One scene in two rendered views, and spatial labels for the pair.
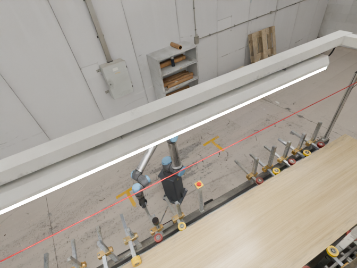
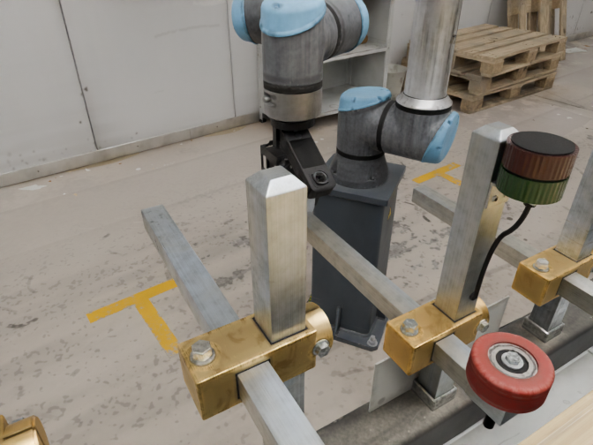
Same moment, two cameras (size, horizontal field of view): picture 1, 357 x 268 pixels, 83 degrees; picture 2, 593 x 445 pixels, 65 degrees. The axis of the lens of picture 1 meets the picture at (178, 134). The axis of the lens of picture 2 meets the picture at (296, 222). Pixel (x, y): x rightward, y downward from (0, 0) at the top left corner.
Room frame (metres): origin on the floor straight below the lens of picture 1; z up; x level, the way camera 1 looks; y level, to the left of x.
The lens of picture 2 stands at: (0.55, 0.63, 1.28)
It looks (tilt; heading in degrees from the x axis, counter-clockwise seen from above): 33 degrees down; 351
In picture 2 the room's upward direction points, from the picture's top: straight up
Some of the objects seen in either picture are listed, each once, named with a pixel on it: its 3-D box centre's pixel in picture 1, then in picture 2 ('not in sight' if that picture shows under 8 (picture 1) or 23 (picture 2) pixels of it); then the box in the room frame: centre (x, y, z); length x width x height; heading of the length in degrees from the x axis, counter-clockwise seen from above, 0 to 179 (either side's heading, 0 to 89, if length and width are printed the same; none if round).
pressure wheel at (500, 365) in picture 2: (159, 239); (499, 392); (0.83, 0.36, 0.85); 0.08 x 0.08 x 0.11
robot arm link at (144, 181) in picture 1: (144, 181); (326, 25); (1.34, 0.45, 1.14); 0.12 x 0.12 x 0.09; 47
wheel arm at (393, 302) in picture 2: (152, 223); (382, 294); (1.02, 0.43, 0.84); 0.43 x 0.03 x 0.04; 21
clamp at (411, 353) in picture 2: (156, 229); (439, 329); (0.94, 0.38, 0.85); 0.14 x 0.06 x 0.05; 111
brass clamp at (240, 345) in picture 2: (130, 238); (258, 351); (0.85, 0.62, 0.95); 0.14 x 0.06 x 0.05; 111
